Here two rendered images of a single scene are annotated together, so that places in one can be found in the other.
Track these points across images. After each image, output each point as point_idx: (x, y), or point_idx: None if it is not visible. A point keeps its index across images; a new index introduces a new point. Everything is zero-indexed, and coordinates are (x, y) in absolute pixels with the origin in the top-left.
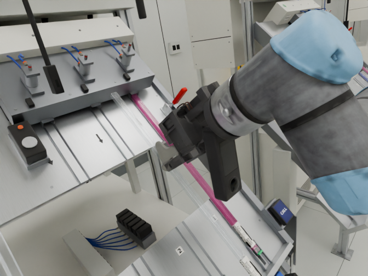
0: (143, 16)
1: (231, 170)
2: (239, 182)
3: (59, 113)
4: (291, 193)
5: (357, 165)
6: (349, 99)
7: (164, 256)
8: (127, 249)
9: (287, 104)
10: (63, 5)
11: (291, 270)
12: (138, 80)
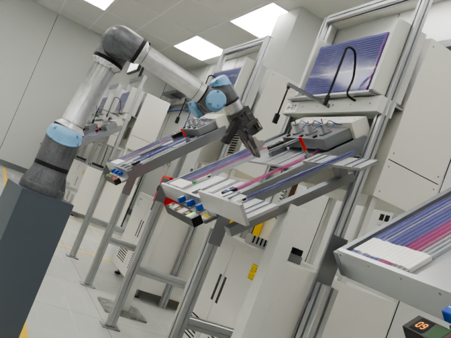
0: (322, 104)
1: (227, 131)
2: (225, 138)
3: (294, 145)
4: (266, 249)
5: None
6: None
7: (227, 182)
8: (265, 243)
9: None
10: (346, 108)
11: (206, 244)
12: (315, 139)
